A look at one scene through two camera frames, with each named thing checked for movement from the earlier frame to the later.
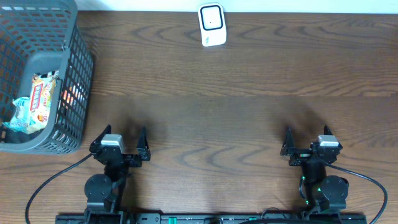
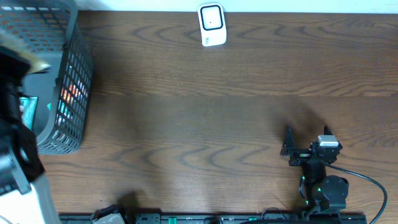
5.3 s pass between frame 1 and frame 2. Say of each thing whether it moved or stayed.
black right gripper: stayed
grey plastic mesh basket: stayed
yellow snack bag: moved
